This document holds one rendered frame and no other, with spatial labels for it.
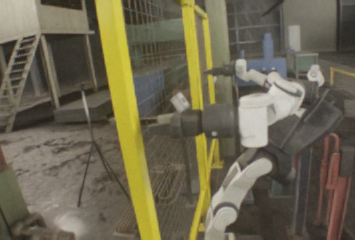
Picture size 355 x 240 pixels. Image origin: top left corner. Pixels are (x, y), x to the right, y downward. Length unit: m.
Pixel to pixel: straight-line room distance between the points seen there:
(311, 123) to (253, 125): 0.65
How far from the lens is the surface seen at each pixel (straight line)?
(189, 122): 0.60
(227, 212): 1.40
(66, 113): 6.50
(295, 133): 1.23
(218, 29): 3.13
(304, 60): 9.32
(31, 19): 9.34
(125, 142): 0.69
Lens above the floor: 1.53
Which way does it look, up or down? 17 degrees down
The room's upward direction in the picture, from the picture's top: 7 degrees counter-clockwise
